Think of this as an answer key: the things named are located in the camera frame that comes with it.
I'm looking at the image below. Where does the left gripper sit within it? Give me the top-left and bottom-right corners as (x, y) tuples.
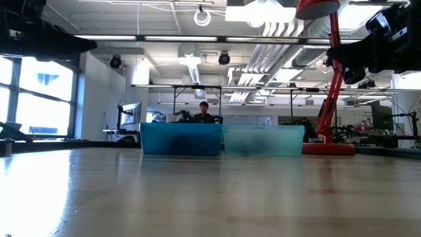
(0, 19), (98, 62)

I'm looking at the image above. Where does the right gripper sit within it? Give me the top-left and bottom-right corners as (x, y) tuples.
(327, 34), (421, 85)

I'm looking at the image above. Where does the large window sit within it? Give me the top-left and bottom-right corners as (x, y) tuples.
(0, 55), (78, 139)

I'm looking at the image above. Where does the dark computer monitor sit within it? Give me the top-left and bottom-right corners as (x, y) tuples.
(370, 100), (395, 134)

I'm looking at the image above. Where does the red desk lamp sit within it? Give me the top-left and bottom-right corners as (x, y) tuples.
(295, 0), (357, 156)

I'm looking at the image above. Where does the long ceiling light bar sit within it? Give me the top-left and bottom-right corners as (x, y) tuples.
(74, 32), (362, 47)

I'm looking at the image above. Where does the teal plastic bin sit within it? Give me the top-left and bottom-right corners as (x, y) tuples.
(222, 124), (305, 157)

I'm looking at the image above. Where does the blue plastic bin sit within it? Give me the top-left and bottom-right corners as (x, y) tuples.
(140, 122), (224, 156)

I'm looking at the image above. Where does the person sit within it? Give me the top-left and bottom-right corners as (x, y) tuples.
(192, 101), (218, 124)

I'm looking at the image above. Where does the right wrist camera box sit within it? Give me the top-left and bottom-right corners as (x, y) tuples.
(365, 3), (414, 43)

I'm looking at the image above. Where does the silver ventilation duct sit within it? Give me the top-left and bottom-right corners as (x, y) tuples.
(249, 13), (333, 78)

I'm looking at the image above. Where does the black aluminium table frame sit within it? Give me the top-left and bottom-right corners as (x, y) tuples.
(0, 137), (421, 161)

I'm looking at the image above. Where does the white coiled ceiling cable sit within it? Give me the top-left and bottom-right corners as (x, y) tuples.
(193, 9), (212, 27)

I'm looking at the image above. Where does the black workbench frame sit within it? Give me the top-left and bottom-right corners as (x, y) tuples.
(172, 84), (293, 126)

